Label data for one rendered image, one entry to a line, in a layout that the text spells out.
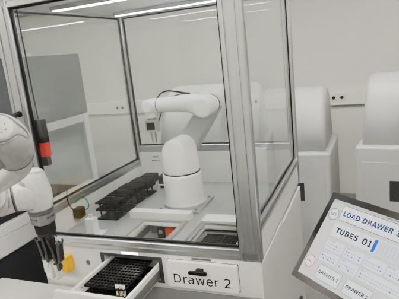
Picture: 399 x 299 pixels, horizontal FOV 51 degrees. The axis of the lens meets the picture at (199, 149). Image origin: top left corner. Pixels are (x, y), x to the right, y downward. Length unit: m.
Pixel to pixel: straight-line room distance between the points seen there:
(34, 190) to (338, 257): 1.04
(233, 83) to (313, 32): 3.17
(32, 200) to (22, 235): 0.87
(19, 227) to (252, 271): 1.34
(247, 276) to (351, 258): 0.43
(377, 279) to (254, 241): 0.46
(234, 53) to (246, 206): 0.53
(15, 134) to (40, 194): 0.59
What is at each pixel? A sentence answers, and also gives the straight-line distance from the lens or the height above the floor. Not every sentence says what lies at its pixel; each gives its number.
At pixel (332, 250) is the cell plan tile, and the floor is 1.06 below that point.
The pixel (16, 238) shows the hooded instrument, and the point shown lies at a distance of 2.44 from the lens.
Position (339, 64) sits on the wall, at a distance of 4.50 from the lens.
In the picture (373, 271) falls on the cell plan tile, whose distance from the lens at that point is 1.32.
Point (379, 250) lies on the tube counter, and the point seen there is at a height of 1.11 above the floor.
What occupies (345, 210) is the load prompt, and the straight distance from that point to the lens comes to 1.44.
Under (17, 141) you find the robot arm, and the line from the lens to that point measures 1.06.
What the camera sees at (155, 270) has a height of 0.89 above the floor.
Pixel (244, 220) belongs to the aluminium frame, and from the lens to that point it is 1.53.
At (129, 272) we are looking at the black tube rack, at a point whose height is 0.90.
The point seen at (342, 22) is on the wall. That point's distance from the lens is 4.49.
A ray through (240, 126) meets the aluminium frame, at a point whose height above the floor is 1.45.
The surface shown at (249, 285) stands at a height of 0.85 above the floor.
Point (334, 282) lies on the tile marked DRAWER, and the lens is 1.37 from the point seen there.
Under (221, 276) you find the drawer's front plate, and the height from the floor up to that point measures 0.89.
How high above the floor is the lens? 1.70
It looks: 13 degrees down
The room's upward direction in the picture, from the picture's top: 6 degrees counter-clockwise
